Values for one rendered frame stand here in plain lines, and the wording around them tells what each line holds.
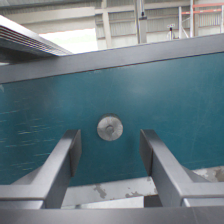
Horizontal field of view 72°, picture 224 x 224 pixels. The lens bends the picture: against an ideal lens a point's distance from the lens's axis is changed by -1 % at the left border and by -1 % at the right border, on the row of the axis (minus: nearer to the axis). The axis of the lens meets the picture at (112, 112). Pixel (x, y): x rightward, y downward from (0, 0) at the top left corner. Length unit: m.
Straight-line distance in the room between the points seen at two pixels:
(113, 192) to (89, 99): 0.15
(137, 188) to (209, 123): 0.14
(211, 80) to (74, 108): 0.18
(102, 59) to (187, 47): 0.11
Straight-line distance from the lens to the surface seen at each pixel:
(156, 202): 0.60
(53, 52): 0.19
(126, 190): 0.27
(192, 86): 0.23
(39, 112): 0.23
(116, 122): 0.19
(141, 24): 4.70
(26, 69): 0.22
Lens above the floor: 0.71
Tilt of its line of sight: 15 degrees down
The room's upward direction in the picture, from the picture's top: 8 degrees counter-clockwise
